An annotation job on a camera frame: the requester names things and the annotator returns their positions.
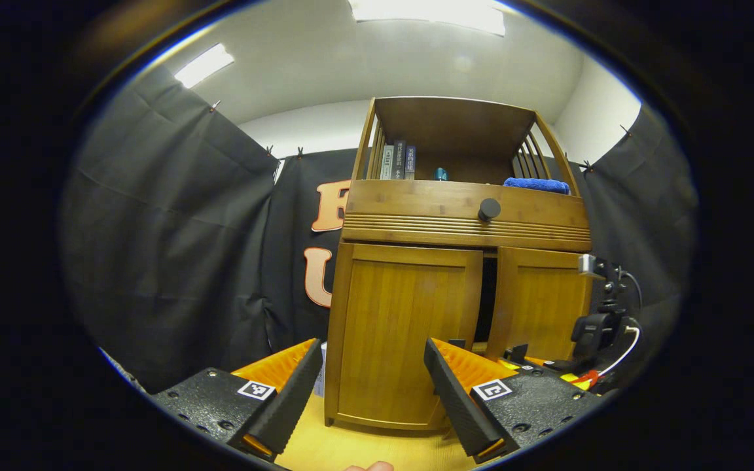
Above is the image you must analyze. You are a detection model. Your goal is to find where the small ceiling light panel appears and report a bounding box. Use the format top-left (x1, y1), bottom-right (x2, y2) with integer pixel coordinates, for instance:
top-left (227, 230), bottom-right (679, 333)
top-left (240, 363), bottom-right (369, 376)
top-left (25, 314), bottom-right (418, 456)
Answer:
top-left (174, 43), bottom-right (235, 89)

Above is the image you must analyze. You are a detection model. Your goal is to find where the wooden double-door shoe cabinet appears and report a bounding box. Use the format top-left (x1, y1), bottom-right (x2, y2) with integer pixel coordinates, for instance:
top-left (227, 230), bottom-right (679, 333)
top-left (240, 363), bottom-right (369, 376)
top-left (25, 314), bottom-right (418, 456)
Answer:
top-left (325, 97), bottom-right (595, 431)

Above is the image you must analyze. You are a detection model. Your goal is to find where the white cable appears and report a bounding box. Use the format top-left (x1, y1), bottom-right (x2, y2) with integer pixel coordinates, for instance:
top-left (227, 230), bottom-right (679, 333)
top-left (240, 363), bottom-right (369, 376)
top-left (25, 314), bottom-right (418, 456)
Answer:
top-left (596, 324), bottom-right (641, 379)

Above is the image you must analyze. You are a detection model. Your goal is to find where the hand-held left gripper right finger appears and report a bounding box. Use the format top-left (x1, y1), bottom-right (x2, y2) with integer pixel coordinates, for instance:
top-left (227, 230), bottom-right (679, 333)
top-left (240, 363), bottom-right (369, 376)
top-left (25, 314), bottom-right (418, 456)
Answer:
top-left (423, 338), bottom-right (613, 464)

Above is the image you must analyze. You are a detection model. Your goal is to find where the large ceiling light panel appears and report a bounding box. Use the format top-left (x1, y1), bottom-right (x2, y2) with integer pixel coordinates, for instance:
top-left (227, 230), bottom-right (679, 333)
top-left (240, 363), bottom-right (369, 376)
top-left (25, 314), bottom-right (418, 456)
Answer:
top-left (349, 0), bottom-right (506, 37)

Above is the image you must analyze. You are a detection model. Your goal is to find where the wooden shoe cabinet door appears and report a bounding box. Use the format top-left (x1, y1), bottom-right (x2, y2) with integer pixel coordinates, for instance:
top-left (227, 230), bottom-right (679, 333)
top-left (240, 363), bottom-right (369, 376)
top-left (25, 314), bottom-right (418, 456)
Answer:
top-left (336, 243), bottom-right (484, 425)
top-left (485, 246), bottom-right (595, 364)

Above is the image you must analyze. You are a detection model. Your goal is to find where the folded blue cloth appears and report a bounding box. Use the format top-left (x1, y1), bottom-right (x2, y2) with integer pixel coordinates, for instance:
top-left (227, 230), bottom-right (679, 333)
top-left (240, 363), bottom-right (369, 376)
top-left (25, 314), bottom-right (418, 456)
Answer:
top-left (503, 177), bottom-right (571, 196)

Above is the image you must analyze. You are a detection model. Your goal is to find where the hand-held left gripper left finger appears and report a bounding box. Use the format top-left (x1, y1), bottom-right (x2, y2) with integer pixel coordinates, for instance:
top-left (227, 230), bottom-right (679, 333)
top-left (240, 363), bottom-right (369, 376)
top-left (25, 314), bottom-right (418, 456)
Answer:
top-left (148, 338), bottom-right (323, 462)

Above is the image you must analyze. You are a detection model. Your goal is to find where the wooden ribbed drawer front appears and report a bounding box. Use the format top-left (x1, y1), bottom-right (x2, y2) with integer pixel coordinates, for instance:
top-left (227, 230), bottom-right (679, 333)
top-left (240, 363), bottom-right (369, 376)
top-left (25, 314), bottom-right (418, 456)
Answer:
top-left (341, 179), bottom-right (592, 253)

